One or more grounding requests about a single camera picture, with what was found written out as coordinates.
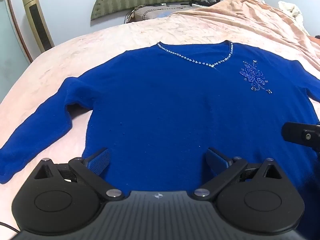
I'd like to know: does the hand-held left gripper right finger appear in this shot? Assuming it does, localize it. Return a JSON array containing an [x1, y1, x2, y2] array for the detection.
[[194, 147, 285, 201]]

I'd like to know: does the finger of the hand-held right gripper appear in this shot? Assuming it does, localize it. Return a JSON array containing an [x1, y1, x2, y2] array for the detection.
[[281, 122, 320, 153]]

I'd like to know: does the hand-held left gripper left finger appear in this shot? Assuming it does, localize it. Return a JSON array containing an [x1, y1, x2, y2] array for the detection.
[[32, 148, 124, 201]]

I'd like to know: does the blue beaded sweater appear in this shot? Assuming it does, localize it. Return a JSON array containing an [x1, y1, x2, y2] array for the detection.
[[0, 40, 320, 195]]

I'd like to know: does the pink floral blanket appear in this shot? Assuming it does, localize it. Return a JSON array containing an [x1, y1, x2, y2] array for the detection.
[[0, 14, 320, 230]]

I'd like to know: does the cream duvet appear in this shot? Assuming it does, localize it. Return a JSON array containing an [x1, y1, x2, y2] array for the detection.
[[278, 1, 311, 35]]

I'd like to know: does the peach bed sheet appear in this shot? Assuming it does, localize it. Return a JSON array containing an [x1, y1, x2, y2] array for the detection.
[[165, 0, 320, 60]]

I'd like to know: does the frosted glass door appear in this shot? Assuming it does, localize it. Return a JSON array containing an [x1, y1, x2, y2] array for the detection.
[[0, 0, 31, 85]]

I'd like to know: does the gold tower fan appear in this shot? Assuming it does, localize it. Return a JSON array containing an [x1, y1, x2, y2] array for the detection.
[[21, 0, 55, 53]]

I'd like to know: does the grey trimmed pillow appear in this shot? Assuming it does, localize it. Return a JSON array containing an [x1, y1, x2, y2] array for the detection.
[[124, 4, 194, 24]]

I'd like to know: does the black cloth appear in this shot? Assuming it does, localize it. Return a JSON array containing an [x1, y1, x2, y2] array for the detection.
[[189, 0, 223, 7]]

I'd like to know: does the black cable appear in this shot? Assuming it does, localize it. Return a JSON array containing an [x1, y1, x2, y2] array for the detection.
[[0, 221, 21, 233]]

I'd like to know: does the wooden door frame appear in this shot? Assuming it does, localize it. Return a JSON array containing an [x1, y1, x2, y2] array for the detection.
[[3, 0, 34, 64]]

